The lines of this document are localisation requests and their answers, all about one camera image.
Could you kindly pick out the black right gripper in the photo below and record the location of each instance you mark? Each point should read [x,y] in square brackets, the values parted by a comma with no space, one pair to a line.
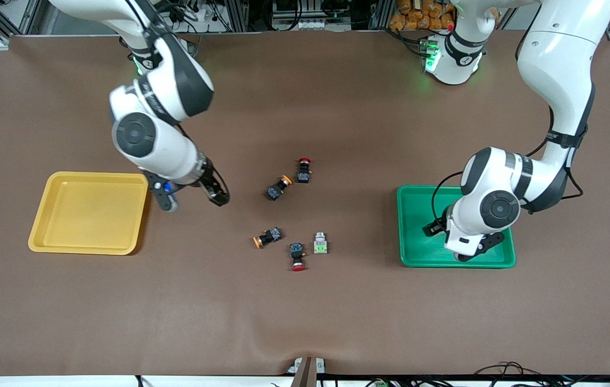
[209,181]

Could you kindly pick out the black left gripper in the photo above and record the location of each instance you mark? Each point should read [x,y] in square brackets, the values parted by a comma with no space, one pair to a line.
[434,227]

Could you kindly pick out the yellow push button switch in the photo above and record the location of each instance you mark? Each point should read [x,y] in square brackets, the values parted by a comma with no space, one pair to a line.
[268,237]
[278,188]

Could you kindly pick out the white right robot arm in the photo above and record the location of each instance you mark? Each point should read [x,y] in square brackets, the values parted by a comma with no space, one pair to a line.
[143,134]

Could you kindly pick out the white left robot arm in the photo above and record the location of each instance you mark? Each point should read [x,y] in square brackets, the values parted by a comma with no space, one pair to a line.
[563,54]

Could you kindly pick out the green plastic tray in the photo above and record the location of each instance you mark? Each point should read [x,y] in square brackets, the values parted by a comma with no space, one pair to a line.
[418,252]

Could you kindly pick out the yellow plastic tray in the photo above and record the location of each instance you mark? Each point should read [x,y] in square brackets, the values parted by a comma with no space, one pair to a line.
[90,212]

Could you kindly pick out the brown table mat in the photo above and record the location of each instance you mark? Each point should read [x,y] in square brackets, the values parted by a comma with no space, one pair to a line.
[305,312]

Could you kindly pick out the white power strip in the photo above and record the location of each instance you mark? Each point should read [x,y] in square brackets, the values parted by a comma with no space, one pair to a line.
[193,14]

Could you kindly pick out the bag of orange snacks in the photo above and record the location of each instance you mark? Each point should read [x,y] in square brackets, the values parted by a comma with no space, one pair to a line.
[423,15]

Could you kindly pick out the red push button switch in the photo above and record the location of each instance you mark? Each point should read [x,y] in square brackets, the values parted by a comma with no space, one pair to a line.
[297,256]
[304,171]

